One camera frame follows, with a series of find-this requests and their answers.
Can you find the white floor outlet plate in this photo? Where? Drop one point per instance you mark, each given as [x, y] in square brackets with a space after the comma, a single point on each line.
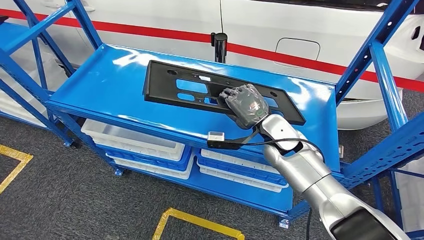
[340, 151]

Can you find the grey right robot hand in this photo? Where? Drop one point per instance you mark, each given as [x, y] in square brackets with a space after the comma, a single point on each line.
[246, 106]

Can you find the white car body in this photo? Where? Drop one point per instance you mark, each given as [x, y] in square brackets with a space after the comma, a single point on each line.
[298, 20]

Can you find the black stanchion post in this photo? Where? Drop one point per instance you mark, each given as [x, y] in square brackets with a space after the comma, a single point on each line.
[220, 49]

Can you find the black plastic panel part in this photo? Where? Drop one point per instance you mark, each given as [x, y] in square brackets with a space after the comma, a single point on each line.
[159, 86]

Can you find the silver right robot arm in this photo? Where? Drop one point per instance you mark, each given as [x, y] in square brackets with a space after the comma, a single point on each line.
[298, 165]

